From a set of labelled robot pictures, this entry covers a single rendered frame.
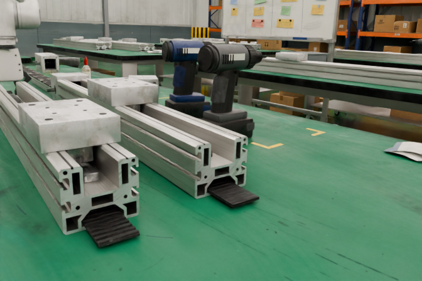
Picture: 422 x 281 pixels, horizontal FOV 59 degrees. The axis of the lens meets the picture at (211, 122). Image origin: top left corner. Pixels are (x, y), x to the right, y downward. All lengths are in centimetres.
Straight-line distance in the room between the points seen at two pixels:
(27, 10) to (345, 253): 107
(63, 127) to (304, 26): 344
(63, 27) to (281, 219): 1258
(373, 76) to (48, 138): 180
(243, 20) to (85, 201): 397
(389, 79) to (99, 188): 177
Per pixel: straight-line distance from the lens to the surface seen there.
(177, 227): 50
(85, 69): 180
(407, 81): 207
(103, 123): 55
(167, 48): 103
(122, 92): 82
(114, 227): 49
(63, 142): 54
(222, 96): 83
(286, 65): 238
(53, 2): 1295
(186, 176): 58
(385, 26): 1086
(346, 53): 426
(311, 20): 380
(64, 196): 49
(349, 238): 52
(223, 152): 61
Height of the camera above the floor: 103
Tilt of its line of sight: 14 degrees down
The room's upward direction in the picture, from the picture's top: 2 degrees clockwise
